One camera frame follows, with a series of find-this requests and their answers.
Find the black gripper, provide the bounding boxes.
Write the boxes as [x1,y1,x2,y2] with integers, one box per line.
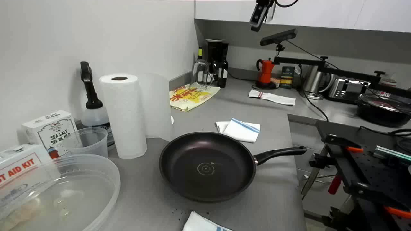
[250,0,277,31]

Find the white towel blue stripes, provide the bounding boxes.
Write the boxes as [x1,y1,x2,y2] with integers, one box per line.
[215,117,262,143]

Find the black frying pan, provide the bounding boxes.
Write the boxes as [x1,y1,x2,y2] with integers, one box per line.
[158,130,309,202]

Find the white paper towel roll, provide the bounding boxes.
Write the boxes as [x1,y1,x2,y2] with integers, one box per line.
[99,73,149,160]

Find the red moka pot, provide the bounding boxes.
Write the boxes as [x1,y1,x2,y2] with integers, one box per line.
[256,57,278,89]

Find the black coffee maker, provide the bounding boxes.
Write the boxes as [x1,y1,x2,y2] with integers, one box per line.
[203,38,230,88]

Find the yellow box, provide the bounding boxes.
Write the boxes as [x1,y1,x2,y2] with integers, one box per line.
[280,64,301,88]

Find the dark bottle white label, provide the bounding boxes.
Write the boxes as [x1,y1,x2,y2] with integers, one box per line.
[216,57,230,88]
[203,58,216,84]

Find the dark bottle yellow cap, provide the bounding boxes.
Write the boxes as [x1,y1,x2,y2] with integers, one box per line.
[192,47,206,83]

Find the white paper on counter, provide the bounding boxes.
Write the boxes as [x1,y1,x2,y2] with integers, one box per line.
[248,88,297,106]

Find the silver kettle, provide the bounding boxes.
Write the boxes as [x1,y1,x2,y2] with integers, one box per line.
[305,65,334,97]

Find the yellow packaged cleaning cloth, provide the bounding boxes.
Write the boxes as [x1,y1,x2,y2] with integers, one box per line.
[169,81,223,112]

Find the silver toaster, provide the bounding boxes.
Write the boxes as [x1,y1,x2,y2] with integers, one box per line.
[328,75,372,103]

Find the black round pot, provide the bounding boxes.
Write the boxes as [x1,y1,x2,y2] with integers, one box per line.
[357,90,411,128]

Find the black pump bottle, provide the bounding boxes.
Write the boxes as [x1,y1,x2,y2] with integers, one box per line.
[80,60,110,126]

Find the teal striped flat tool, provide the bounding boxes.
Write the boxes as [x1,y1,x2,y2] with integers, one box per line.
[374,143,411,162]

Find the black robot cart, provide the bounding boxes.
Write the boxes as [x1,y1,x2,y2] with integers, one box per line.
[300,120,411,231]

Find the small clear plastic container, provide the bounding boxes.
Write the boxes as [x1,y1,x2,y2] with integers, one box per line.
[70,125,110,158]

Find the white cloth blue print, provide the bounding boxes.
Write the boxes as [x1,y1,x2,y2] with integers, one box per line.
[183,210,233,231]

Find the white sea salt box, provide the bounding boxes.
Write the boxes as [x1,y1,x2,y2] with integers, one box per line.
[21,110,83,158]

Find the large clear plastic bowl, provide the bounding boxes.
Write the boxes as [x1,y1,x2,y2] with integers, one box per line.
[0,152,122,231]

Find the white first aid kit box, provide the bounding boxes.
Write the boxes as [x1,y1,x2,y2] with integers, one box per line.
[0,143,62,206]

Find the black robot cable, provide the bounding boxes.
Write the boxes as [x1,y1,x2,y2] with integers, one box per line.
[274,0,301,8]

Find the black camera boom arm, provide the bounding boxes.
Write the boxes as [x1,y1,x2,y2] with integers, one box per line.
[274,42,411,98]

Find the white wall cabinet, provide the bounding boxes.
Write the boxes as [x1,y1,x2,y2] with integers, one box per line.
[194,0,411,34]

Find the orange handled clamp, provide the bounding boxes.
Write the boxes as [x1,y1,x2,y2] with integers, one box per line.
[383,205,411,220]
[328,173,345,196]
[346,144,366,155]

